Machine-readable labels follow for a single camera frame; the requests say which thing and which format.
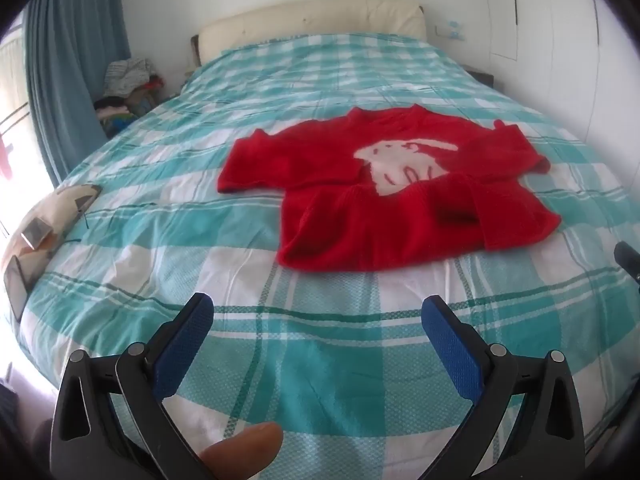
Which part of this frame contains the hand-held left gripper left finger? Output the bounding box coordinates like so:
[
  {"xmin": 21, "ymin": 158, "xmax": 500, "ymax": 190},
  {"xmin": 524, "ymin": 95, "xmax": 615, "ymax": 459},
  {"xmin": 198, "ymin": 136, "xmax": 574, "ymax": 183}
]
[{"xmin": 49, "ymin": 292, "xmax": 216, "ymax": 480}]

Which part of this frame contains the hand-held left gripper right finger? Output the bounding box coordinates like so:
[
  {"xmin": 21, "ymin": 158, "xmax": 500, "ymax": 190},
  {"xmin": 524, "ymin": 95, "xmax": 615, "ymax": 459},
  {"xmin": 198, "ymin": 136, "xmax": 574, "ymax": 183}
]
[{"xmin": 421, "ymin": 295, "xmax": 587, "ymax": 480}]

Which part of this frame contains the red knit sweater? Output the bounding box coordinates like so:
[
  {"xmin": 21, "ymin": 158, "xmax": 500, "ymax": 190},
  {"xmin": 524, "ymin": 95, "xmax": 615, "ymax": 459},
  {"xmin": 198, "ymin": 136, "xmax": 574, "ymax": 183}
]
[{"xmin": 216, "ymin": 104, "xmax": 563, "ymax": 273}]

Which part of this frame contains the pile of clothes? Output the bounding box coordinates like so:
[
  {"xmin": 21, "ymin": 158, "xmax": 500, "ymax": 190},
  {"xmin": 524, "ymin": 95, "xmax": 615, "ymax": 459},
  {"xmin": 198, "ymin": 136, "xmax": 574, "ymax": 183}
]
[{"xmin": 94, "ymin": 57, "xmax": 168, "ymax": 141}]

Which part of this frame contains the person's left hand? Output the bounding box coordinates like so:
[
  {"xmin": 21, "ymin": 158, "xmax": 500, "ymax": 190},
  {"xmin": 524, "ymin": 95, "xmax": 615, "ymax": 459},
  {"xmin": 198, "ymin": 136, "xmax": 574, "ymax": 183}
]
[{"xmin": 196, "ymin": 421, "xmax": 284, "ymax": 480}]

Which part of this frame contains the beige patterned pillow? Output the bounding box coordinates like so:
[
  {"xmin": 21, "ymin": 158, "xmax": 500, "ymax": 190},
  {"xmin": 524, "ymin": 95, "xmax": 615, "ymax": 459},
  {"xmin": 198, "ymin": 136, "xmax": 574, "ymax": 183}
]
[{"xmin": 0, "ymin": 184, "xmax": 103, "ymax": 321}]

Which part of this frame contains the dark nightstand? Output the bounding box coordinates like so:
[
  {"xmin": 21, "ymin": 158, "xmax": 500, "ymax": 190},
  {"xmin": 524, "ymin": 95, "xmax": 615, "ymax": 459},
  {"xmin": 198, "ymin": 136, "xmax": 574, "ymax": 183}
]
[{"xmin": 460, "ymin": 64, "xmax": 496, "ymax": 92}]

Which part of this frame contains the white wardrobe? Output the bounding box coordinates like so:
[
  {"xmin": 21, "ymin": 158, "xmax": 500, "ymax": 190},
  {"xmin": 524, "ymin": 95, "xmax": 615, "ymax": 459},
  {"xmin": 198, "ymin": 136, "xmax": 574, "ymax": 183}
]
[{"xmin": 480, "ymin": 0, "xmax": 640, "ymax": 141}]

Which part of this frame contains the red hanging cloth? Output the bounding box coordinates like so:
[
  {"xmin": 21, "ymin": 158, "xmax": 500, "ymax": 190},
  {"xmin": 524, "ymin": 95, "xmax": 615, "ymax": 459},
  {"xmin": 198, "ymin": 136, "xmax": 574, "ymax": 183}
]
[{"xmin": 0, "ymin": 132, "xmax": 16, "ymax": 181}]

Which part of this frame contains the teal plaid blanket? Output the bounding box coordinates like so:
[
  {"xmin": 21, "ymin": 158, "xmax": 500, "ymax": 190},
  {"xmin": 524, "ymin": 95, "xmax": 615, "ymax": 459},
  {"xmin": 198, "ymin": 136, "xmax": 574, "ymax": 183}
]
[{"xmin": 10, "ymin": 32, "xmax": 640, "ymax": 480}]

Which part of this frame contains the blue curtain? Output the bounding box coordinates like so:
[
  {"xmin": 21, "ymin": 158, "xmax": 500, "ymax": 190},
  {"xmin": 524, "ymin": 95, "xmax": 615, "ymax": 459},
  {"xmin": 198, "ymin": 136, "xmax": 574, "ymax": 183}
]
[{"xmin": 22, "ymin": 0, "xmax": 132, "ymax": 186}]

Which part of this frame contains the cream padded headboard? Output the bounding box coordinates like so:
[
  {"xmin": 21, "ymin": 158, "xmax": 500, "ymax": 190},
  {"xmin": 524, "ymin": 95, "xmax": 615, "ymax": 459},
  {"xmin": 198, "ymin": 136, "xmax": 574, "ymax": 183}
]
[{"xmin": 191, "ymin": 0, "xmax": 428, "ymax": 67}]

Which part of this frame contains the wall socket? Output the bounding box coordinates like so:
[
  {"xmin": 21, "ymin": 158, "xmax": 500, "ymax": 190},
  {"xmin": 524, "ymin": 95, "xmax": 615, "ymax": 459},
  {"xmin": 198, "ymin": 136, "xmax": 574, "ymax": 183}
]
[{"xmin": 434, "ymin": 20, "xmax": 466, "ymax": 41}]

